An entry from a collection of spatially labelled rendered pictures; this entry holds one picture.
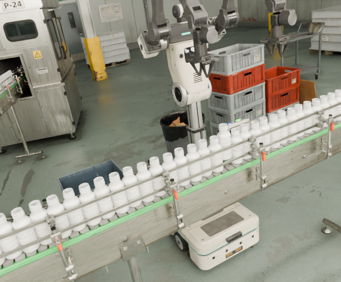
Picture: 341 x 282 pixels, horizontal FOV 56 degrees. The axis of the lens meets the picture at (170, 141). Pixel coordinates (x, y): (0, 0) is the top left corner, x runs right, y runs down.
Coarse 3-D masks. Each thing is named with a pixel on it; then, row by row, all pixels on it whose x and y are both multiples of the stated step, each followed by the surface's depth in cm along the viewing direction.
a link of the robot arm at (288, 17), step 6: (270, 6) 151; (270, 12) 152; (282, 12) 149; (288, 12) 146; (294, 12) 146; (282, 18) 148; (288, 18) 146; (294, 18) 148; (282, 24) 150; (288, 24) 147; (294, 24) 148
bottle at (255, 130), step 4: (252, 124) 147; (256, 124) 146; (252, 128) 148; (256, 128) 147; (252, 132) 148; (256, 132) 147; (260, 132) 147; (256, 140) 148; (260, 140) 149; (256, 144) 149
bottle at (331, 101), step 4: (332, 92) 169; (328, 96) 168; (332, 96) 167; (328, 100) 169; (332, 100) 168; (332, 104) 168; (332, 108) 168; (336, 108) 170; (332, 112) 170; (336, 112) 171; (332, 116) 170
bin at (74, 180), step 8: (112, 160) 181; (88, 168) 177; (96, 168) 179; (104, 168) 182; (112, 168) 184; (120, 168) 171; (64, 176) 172; (72, 176) 174; (80, 176) 176; (88, 176) 178; (96, 176) 181; (104, 176) 183; (120, 176) 174; (64, 184) 173; (72, 184) 175
